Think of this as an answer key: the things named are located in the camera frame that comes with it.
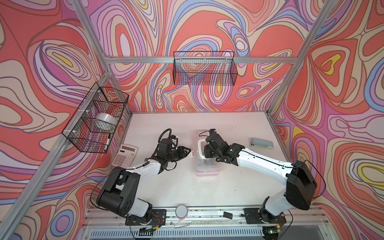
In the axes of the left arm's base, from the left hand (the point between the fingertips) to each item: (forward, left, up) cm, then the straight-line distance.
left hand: (191, 150), depth 87 cm
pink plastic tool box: (-12, -8, -7) cm, 16 cm away
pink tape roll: (-31, +5, -6) cm, 32 cm away
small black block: (-32, -18, -10) cm, 38 cm away
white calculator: (+1, +43, -8) cm, 44 cm away
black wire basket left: (-3, +51, +23) cm, 56 cm away
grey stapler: (+11, -48, -9) cm, 50 cm away
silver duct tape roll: (+2, +41, +23) cm, 47 cm away
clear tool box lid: (-9, -7, -1) cm, 11 cm away
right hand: (-2, -9, +2) cm, 10 cm away
